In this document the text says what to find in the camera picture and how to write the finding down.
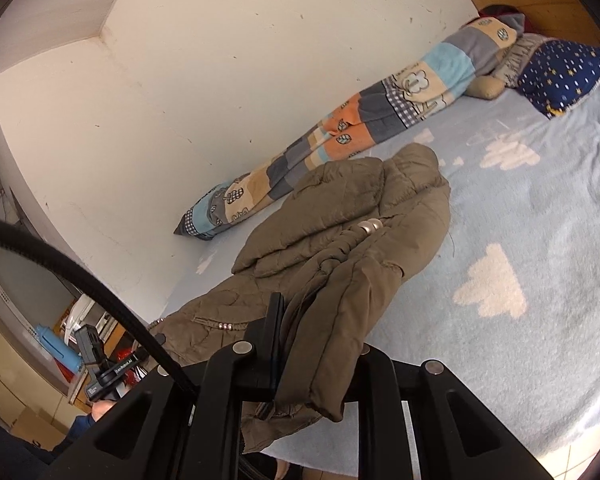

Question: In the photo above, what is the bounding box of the colourful patchwork rolled duvet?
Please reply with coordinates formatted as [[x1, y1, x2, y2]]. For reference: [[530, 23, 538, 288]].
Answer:
[[174, 13, 526, 240]]

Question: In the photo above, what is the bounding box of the grey patterned pillow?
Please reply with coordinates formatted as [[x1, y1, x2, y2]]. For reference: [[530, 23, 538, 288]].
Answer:
[[491, 32, 552, 89]]

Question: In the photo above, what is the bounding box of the navy star-patterned pillow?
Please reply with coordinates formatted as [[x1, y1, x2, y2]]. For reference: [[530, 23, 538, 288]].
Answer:
[[516, 40, 600, 119]]

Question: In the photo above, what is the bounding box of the brown quilted puffer jacket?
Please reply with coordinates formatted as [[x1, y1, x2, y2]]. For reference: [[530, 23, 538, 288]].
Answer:
[[151, 143, 450, 453]]

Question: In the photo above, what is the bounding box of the dark blue sleeve forearm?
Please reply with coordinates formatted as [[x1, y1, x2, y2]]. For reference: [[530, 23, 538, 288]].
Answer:
[[50, 414, 95, 457]]

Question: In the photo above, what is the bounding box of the black cable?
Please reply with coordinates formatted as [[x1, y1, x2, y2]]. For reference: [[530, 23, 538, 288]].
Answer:
[[0, 211, 202, 411]]

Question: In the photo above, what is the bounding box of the blue plastic container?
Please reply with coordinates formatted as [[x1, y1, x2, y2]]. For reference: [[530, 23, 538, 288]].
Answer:
[[34, 325, 83, 374]]

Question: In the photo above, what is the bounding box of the left hand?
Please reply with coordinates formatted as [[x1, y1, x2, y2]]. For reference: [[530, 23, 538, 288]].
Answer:
[[91, 400, 116, 422]]

